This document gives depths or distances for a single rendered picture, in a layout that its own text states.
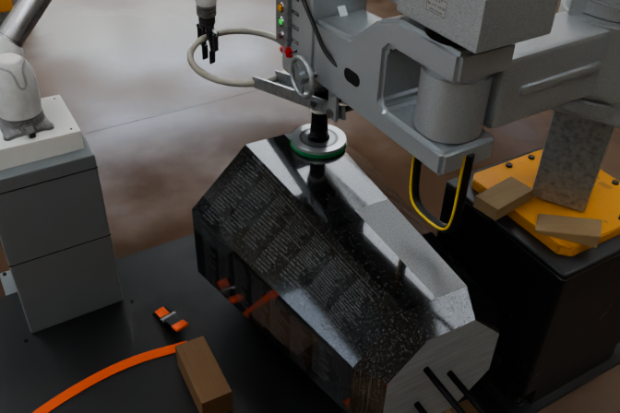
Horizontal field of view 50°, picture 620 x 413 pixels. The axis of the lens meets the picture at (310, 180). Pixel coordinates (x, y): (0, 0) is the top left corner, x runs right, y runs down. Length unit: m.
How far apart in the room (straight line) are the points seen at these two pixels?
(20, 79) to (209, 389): 1.31
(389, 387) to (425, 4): 1.06
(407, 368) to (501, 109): 0.77
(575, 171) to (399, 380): 0.96
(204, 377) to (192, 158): 1.70
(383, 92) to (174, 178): 2.08
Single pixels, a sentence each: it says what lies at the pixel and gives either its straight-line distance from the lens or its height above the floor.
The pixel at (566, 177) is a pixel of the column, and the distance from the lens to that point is 2.46.
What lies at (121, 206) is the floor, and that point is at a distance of 3.67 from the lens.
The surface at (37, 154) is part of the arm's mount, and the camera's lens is 2.65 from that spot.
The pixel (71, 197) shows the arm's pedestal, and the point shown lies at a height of 0.64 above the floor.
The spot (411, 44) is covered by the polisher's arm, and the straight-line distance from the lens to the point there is 1.80.
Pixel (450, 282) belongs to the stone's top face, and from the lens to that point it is 2.03.
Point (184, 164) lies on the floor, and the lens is 3.94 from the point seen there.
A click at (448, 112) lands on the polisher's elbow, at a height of 1.35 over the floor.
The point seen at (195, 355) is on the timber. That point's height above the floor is 0.13.
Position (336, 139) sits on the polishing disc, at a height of 0.85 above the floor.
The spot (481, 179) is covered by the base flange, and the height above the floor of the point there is 0.78.
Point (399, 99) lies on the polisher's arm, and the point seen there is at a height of 1.26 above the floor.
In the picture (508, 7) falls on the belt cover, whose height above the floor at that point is 1.67.
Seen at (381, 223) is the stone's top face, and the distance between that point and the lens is 2.20.
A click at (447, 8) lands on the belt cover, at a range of 1.63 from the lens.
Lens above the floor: 2.21
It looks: 36 degrees down
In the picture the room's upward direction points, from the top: 2 degrees clockwise
